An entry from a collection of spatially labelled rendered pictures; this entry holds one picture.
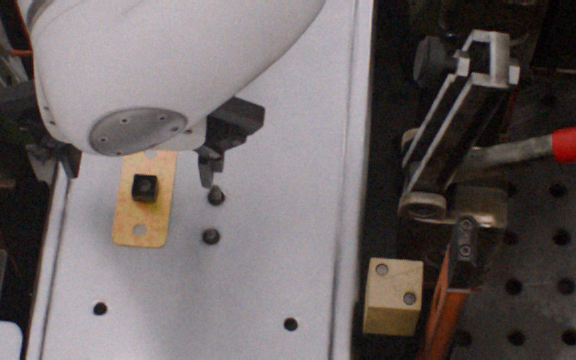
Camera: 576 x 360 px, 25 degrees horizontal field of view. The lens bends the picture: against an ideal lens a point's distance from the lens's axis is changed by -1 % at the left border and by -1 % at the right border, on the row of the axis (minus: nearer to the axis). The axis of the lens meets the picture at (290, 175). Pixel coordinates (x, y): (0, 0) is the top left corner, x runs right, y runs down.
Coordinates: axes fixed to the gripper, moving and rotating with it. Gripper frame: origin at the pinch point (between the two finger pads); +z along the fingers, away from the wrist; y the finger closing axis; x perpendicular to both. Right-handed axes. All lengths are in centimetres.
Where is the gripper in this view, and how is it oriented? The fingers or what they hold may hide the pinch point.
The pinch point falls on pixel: (140, 158)
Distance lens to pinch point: 86.2
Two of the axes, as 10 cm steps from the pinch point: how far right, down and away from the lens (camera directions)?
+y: -10.0, -0.7, 0.5
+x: -0.8, 9.0, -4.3
